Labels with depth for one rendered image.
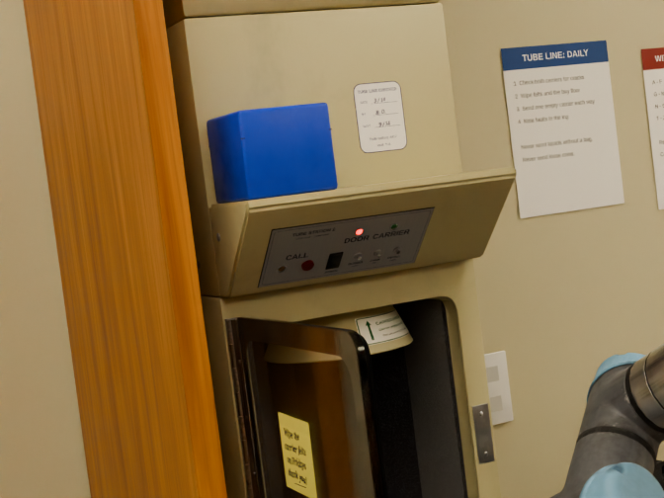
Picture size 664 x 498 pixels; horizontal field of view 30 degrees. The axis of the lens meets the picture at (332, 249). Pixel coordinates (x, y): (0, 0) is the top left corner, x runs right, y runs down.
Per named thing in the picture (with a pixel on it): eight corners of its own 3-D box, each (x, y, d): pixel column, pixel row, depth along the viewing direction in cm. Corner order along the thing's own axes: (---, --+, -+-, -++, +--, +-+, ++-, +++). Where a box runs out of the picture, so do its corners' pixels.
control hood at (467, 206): (217, 297, 133) (206, 205, 133) (474, 256, 147) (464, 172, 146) (256, 301, 123) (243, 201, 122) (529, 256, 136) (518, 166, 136)
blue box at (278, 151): (215, 204, 132) (205, 120, 132) (300, 193, 137) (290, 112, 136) (249, 200, 123) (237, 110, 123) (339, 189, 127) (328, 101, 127)
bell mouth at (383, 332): (247, 356, 155) (241, 312, 154) (373, 333, 162) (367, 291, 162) (303, 368, 139) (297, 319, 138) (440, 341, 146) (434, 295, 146)
